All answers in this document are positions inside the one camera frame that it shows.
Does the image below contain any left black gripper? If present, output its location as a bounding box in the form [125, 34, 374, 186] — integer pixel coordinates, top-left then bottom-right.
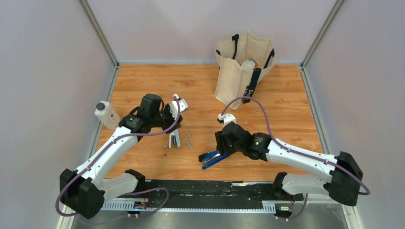
[150, 103, 183, 135]

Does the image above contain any light grey white stapler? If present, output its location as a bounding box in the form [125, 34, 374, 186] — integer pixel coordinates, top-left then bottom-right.
[168, 129, 181, 148]

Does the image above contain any blue black stapler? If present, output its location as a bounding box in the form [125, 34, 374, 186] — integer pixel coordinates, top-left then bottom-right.
[198, 151, 231, 170]

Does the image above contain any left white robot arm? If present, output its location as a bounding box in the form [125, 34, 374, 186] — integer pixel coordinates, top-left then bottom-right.
[55, 94, 189, 219]

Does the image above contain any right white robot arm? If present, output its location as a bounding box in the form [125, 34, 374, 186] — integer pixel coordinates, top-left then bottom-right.
[215, 122, 363, 206]

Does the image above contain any white bottle black cap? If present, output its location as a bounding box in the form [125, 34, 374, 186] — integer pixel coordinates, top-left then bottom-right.
[94, 101, 121, 130]

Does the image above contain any cream canvas tote bag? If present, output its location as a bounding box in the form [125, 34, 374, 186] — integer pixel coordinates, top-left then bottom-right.
[213, 31, 276, 110]

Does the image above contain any white roll in bag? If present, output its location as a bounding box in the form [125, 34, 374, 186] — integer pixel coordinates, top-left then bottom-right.
[241, 59, 256, 70]

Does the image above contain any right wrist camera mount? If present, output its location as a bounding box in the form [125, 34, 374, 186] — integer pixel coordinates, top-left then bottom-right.
[217, 113, 236, 126]

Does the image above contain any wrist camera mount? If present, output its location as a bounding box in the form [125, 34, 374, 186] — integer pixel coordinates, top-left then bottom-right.
[169, 94, 189, 119]
[217, 113, 236, 126]

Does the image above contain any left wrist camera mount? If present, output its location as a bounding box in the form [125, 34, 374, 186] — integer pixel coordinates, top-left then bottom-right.
[169, 94, 189, 119]

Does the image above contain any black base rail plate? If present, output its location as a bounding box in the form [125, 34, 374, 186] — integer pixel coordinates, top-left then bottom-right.
[134, 179, 304, 209]

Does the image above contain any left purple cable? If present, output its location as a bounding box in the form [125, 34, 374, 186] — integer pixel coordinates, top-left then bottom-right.
[55, 94, 181, 219]

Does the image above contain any purple cable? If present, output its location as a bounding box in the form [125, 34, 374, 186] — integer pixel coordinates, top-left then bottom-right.
[220, 96, 371, 221]
[55, 94, 181, 219]

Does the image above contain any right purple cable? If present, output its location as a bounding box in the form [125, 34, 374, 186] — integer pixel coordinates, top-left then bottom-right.
[220, 96, 371, 221]

